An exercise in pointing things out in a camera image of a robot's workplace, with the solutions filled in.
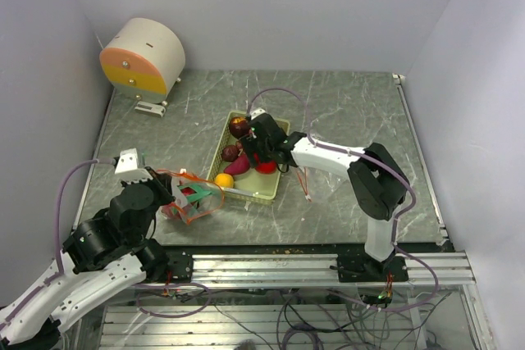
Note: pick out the orange fruit toy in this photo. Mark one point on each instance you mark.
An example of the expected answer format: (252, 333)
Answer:
(224, 180)

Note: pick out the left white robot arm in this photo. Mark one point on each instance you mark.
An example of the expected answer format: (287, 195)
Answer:
(102, 257)

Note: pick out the bright red apple toy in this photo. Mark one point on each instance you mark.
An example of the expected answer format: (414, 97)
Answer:
(265, 168)

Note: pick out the dark brown passion fruit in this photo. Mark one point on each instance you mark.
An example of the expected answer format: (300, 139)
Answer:
(230, 153)

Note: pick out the purple sweet potato toy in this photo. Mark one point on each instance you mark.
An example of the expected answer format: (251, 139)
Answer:
(239, 166)

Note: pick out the aluminium frame rail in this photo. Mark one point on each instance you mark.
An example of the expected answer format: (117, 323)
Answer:
(287, 297)

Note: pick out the round cream drawer cabinet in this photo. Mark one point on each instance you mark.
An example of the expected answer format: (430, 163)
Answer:
(144, 60)

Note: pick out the pink dragon fruit toy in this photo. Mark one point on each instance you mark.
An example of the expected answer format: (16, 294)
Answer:
(192, 201)

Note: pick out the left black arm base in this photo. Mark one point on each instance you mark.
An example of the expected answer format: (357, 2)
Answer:
(172, 266)

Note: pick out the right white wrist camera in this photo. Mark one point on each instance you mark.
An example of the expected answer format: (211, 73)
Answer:
(254, 113)

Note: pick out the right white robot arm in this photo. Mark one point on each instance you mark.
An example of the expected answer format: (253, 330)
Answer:
(379, 185)

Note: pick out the clear orange zip bag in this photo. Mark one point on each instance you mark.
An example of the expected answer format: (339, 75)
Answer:
(184, 177)

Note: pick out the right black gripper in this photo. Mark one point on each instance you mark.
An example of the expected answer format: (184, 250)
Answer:
(250, 143)

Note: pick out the dark red apple toy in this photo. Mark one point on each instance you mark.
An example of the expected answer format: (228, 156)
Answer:
(238, 127)

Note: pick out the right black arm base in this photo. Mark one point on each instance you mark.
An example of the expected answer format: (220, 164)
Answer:
(354, 268)

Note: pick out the small white grey block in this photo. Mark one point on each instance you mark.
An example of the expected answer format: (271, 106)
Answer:
(151, 109)

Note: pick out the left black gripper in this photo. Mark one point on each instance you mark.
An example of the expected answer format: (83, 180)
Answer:
(162, 183)

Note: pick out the white corner clip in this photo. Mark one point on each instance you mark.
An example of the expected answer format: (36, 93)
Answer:
(399, 79)

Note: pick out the pale green plastic basket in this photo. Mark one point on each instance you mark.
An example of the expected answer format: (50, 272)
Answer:
(252, 185)

